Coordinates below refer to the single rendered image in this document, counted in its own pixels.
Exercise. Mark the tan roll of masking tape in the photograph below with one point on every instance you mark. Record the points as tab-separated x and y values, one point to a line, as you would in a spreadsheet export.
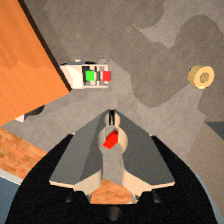
206	78

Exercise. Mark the orange wooden dolly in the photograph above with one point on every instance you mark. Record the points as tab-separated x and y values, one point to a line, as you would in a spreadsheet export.
30	76

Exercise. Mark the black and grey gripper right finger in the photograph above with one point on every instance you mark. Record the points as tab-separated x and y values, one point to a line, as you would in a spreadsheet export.
149	165

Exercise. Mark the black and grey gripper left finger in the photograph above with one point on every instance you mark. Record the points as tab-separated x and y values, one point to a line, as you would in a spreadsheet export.
75	163

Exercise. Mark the red toy brick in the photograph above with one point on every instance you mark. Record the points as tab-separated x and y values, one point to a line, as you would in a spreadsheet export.
111	139

